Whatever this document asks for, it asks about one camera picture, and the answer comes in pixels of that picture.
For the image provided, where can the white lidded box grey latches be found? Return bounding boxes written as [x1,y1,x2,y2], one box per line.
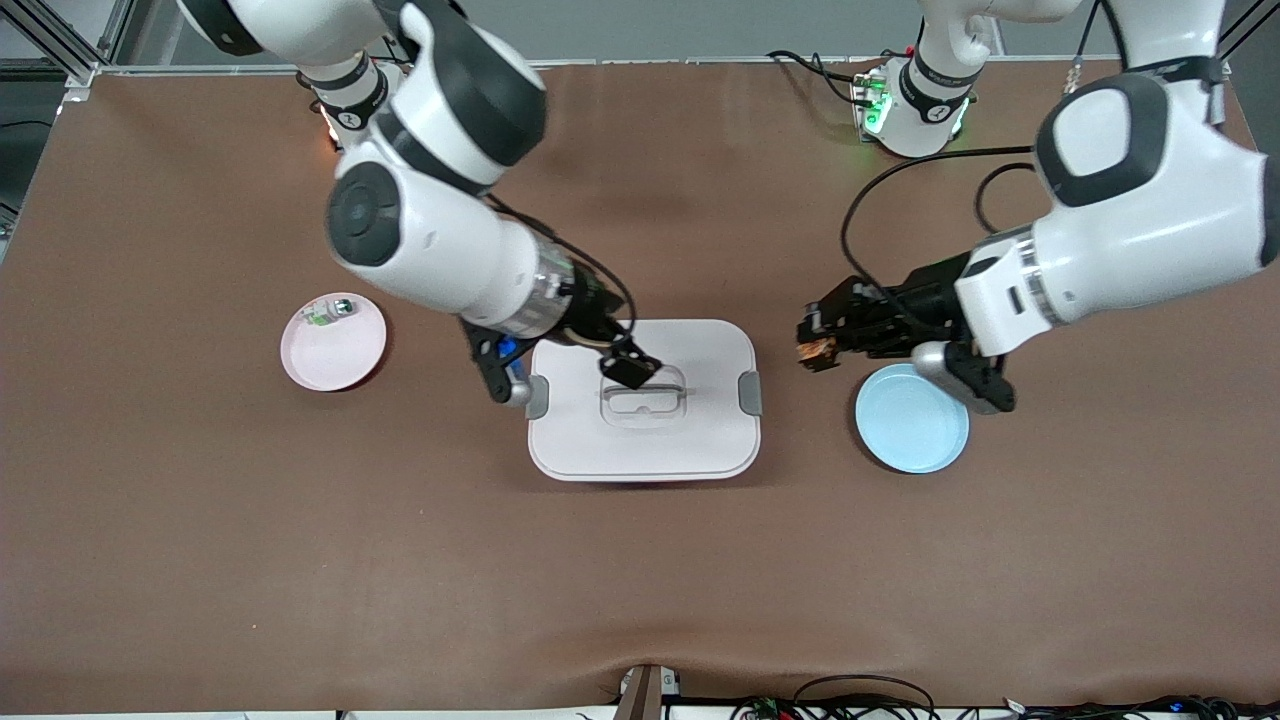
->
[526,319,763,483]

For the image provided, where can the light blue round plate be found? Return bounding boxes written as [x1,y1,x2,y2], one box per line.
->
[855,363,971,475]

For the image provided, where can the pale pink round plate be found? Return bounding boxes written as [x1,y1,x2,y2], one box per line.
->
[280,292,388,393]

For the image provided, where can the brown table cover mat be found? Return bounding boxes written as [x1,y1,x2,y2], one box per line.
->
[0,60,1280,713]

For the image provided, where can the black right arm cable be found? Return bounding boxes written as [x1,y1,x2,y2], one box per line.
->
[485,195,637,346]

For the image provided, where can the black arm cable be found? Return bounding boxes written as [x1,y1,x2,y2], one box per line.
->
[841,145,1041,301]
[485,195,637,346]

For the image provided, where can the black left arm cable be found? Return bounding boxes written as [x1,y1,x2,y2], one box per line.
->
[841,145,1041,301]

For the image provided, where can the black base cables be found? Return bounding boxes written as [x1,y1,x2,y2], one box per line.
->
[767,49,867,103]

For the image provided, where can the metal table edge bracket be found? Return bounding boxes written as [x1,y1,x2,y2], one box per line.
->
[614,663,683,720]

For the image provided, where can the cable bundle at table edge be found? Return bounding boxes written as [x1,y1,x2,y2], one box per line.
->
[730,675,1280,720]

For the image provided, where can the aluminium profile frame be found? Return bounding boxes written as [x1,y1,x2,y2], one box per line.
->
[0,0,136,91]

